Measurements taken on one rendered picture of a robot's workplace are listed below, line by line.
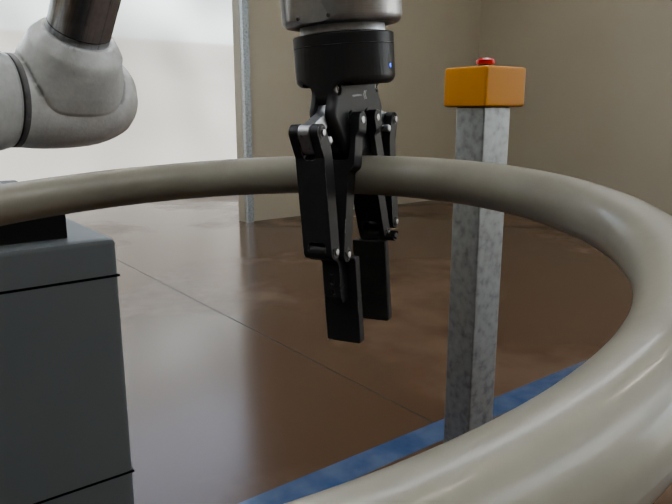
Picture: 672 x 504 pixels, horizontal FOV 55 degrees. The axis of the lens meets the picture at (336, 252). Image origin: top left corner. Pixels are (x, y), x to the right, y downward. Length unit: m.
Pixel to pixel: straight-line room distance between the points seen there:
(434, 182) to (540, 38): 6.95
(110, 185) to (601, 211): 0.36
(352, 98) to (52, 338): 0.70
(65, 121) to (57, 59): 0.10
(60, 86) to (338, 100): 0.73
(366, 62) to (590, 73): 6.57
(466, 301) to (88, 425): 0.80
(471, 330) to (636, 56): 5.53
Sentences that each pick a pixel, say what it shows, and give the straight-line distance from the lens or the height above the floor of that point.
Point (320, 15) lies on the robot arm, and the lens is 0.47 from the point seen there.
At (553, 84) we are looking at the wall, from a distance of 7.24.
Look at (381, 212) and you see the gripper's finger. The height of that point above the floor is 0.91.
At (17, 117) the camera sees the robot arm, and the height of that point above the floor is 0.98.
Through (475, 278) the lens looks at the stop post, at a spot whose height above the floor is 0.64.
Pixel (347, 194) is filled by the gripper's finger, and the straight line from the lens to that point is 0.48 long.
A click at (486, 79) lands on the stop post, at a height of 1.05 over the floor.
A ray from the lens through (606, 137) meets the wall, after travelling 6.90.
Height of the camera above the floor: 0.99
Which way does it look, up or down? 12 degrees down
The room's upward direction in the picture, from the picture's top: straight up
